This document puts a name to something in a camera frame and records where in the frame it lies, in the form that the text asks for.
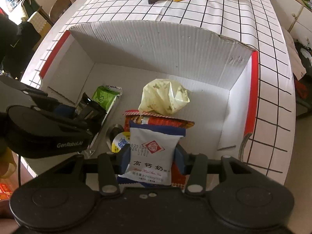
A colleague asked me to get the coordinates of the pale yellow snack packet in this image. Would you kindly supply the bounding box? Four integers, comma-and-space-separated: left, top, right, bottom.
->
138, 79, 190, 116

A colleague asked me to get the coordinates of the green snack packet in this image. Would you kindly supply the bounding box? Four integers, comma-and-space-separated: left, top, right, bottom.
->
92, 85, 123, 114

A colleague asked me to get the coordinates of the red checkered snack packet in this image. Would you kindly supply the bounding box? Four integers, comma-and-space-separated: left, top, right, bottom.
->
123, 109, 196, 188

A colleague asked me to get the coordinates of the white black grid tablecloth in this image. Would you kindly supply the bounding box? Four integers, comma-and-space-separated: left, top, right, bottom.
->
22, 0, 296, 183

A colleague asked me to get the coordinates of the pink cloth pile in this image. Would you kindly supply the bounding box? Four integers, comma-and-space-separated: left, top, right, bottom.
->
281, 27, 306, 80

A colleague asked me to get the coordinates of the white blue milk candy packet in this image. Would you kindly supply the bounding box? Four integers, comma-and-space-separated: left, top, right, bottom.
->
117, 121, 186, 188

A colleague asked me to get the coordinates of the white cabinet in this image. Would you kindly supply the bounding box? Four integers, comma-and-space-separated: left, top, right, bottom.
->
270, 0, 311, 46

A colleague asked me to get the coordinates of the white red cardboard box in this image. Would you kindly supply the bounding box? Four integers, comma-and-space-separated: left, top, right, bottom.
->
38, 21, 258, 160

